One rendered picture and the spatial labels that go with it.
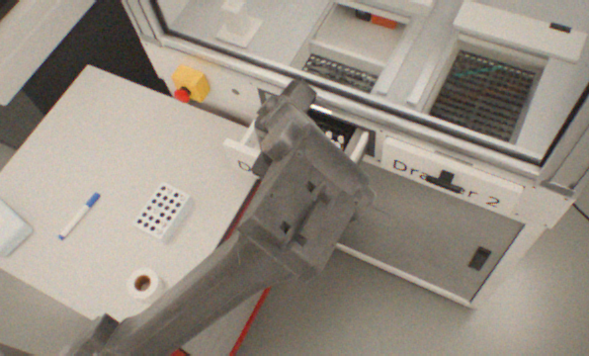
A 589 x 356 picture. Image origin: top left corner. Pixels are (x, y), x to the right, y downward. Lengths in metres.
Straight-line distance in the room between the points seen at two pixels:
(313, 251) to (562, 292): 1.72
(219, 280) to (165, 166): 0.92
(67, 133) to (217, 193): 0.46
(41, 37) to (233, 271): 1.26
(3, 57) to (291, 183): 1.23
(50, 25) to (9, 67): 0.17
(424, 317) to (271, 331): 0.53
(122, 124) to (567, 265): 1.56
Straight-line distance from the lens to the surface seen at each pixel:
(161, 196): 1.33
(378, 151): 1.25
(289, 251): 0.45
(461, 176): 1.17
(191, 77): 1.35
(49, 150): 1.57
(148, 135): 1.47
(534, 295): 2.10
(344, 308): 1.99
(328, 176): 0.49
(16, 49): 1.62
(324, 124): 1.23
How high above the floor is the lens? 1.93
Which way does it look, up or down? 62 degrees down
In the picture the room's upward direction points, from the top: 12 degrees counter-clockwise
